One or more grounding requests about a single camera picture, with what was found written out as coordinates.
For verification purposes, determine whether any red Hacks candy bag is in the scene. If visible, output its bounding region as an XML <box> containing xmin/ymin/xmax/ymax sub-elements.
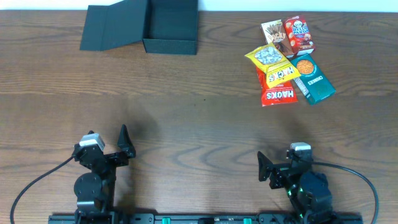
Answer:
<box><xmin>256</xmin><ymin>67</ymin><xmax>298</xmax><ymax>106</ymax></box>

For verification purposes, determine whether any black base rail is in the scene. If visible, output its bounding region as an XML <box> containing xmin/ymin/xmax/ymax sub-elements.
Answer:
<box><xmin>48</xmin><ymin>212</ymin><xmax>364</xmax><ymax>224</ymax></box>

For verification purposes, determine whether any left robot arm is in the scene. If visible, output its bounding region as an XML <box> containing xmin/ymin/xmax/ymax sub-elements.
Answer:
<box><xmin>72</xmin><ymin>125</ymin><xmax>136</xmax><ymax>215</ymax></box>

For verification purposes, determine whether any brown Pocky box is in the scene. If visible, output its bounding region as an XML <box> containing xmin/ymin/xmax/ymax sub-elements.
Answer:
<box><xmin>261</xmin><ymin>19</ymin><xmax>295</xmax><ymax>58</ymax></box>

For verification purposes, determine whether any red Hello Panda box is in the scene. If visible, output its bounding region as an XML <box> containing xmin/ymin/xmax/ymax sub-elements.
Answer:
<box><xmin>282</xmin><ymin>16</ymin><xmax>316</xmax><ymax>56</ymax></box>

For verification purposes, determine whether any yellow Hacks candy bag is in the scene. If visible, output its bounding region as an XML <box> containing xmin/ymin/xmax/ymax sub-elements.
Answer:
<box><xmin>245</xmin><ymin>42</ymin><xmax>301</xmax><ymax>88</ymax></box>

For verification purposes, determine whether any teal Chunkies box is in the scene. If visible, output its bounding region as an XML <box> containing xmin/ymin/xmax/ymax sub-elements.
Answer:
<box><xmin>290</xmin><ymin>54</ymin><xmax>336</xmax><ymax>105</ymax></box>

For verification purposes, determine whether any black gift box with lid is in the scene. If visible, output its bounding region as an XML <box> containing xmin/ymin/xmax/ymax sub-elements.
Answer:
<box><xmin>80</xmin><ymin>0</ymin><xmax>198</xmax><ymax>55</ymax></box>

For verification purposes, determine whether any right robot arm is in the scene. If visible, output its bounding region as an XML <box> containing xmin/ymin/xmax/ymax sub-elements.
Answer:
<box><xmin>257</xmin><ymin>149</ymin><xmax>341</xmax><ymax>223</ymax></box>

